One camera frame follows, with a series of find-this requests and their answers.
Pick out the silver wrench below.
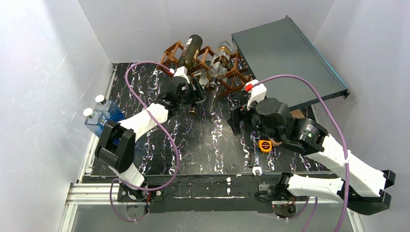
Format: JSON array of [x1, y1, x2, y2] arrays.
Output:
[[252, 150, 263, 176]]

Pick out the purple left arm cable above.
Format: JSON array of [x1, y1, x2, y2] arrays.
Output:
[[109, 61, 181, 223]]

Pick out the black comb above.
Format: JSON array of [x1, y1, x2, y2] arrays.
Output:
[[246, 151, 254, 168]]

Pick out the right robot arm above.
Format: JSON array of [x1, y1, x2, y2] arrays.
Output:
[[227, 98, 395, 216]]

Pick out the clear wine glass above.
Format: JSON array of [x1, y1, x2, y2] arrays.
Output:
[[207, 84, 225, 112]]

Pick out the clear square liquor bottle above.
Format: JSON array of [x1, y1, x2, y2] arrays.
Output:
[[189, 71, 209, 116], [207, 41, 232, 91]]

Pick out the dark green wine bottle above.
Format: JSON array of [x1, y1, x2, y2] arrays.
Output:
[[177, 34, 203, 70]]

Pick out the brown wooden wine rack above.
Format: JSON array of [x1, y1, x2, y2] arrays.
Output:
[[158, 41, 254, 98]]

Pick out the brown wooden board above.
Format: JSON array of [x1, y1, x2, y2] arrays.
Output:
[[243, 79, 306, 147]]

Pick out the blue square glass bottle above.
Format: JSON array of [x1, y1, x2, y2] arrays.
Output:
[[95, 95, 126, 122], [83, 108, 110, 138]]

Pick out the dark grey flat box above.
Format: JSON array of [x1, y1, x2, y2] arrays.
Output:
[[232, 17, 350, 101]]

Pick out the orange tape measure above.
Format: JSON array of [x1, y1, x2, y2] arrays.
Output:
[[258, 139, 273, 153]]

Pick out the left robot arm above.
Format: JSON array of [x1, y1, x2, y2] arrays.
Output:
[[94, 74, 205, 200]]

